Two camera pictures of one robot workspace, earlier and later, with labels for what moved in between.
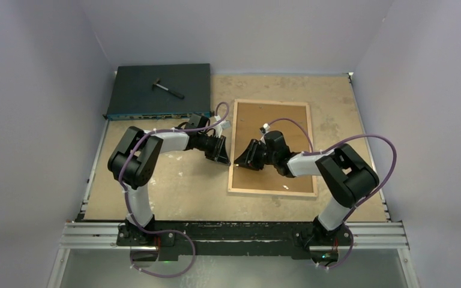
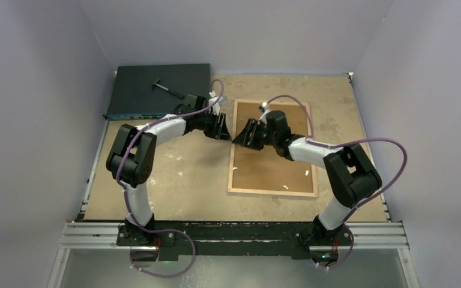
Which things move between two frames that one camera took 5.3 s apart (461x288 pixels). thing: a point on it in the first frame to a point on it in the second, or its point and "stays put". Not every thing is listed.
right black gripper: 248,158 to 245,137
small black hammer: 156,83 stays put
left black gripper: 218,152 to 221,132
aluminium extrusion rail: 364,236 stays put
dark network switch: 153,92 stays put
